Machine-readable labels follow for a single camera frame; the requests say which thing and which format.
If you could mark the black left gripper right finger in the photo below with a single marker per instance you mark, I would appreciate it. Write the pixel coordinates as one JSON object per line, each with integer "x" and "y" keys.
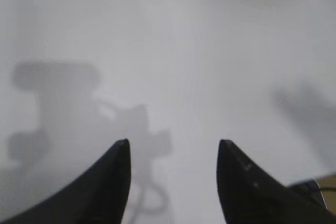
{"x": 248, "y": 194}

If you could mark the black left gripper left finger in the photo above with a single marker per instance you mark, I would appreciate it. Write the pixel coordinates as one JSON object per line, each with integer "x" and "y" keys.
{"x": 99, "y": 195}

